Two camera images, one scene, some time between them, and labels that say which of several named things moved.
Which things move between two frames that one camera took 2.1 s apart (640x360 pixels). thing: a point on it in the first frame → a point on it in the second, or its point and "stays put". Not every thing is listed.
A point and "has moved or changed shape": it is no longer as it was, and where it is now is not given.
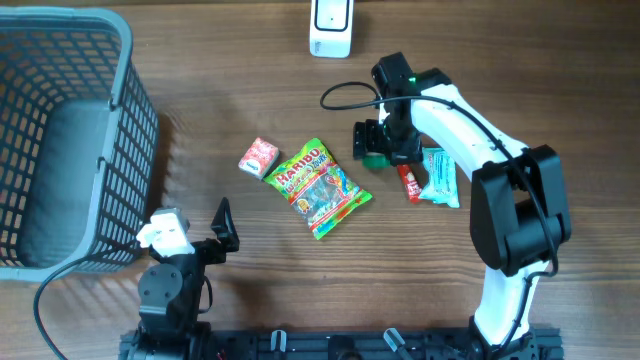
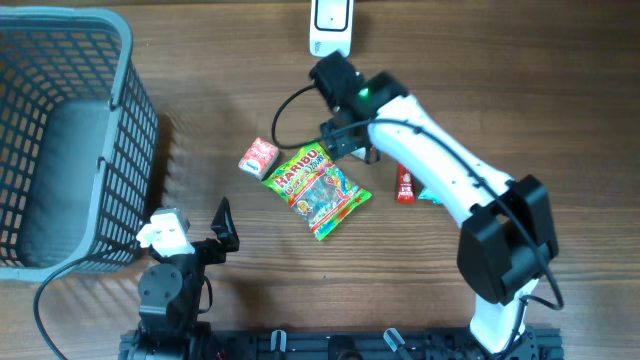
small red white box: x=259 y=158 stays put
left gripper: x=216 y=253 stays put
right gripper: x=365 y=137 → x=337 y=138
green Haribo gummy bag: x=318 y=187 stays put
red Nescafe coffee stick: x=409 y=181 has moved or changed shape
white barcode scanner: x=331 y=28 stays put
